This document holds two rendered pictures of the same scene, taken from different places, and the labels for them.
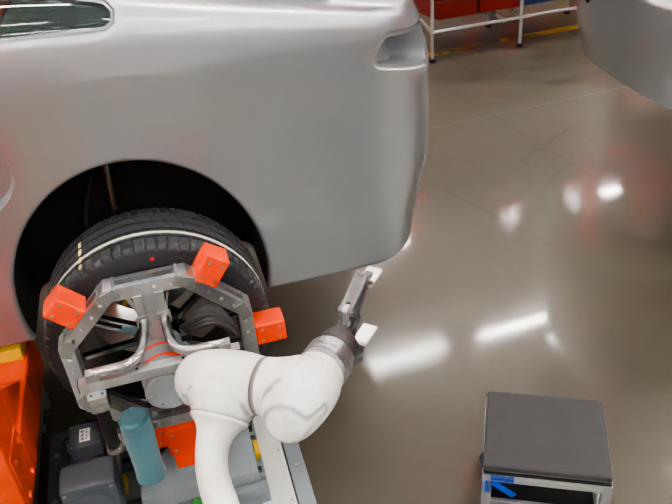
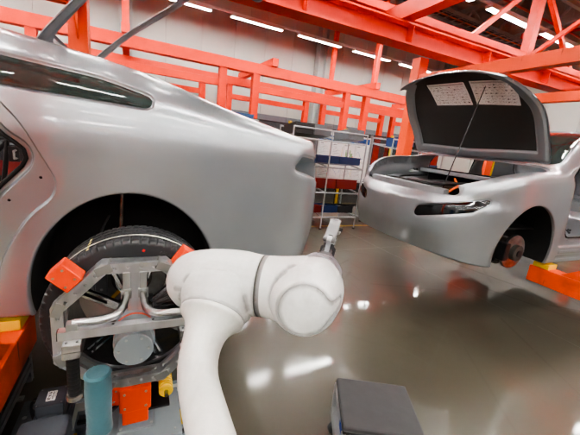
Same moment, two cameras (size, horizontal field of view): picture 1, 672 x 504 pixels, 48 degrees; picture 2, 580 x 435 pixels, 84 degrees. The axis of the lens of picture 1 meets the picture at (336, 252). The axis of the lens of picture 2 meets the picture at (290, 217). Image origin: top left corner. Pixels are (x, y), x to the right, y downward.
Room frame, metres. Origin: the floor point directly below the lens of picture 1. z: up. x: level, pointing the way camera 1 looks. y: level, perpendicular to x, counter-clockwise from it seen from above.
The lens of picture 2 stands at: (0.46, 0.22, 1.62)
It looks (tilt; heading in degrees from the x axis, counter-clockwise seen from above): 13 degrees down; 347
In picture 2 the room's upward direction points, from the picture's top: 6 degrees clockwise
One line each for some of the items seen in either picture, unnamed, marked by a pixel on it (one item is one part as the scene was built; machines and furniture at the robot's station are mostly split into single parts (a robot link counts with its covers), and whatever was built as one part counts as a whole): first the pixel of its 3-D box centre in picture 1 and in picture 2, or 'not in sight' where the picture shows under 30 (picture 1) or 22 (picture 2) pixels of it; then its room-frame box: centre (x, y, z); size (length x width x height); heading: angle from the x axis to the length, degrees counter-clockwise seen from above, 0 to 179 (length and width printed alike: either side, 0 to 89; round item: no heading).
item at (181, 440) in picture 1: (186, 429); (135, 392); (1.73, 0.53, 0.48); 0.16 x 0.12 x 0.17; 12
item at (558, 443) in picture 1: (542, 466); (372, 431); (1.71, -0.64, 0.17); 0.43 x 0.36 x 0.34; 76
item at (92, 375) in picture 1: (116, 337); (102, 299); (1.56, 0.60, 1.03); 0.19 x 0.18 x 0.11; 12
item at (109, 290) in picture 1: (164, 351); (135, 323); (1.70, 0.53, 0.85); 0.54 x 0.07 x 0.54; 102
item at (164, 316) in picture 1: (190, 320); (164, 293); (1.60, 0.40, 1.03); 0.19 x 0.18 x 0.11; 12
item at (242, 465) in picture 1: (190, 434); (136, 400); (1.86, 0.56, 0.32); 0.40 x 0.30 x 0.28; 102
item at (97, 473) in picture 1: (97, 471); (53, 430); (1.79, 0.89, 0.26); 0.42 x 0.18 x 0.35; 12
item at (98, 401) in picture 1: (98, 393); (73, 343); (1.46, 0.65, 0.93); 0.09 x 0.05 x 0.05; 12
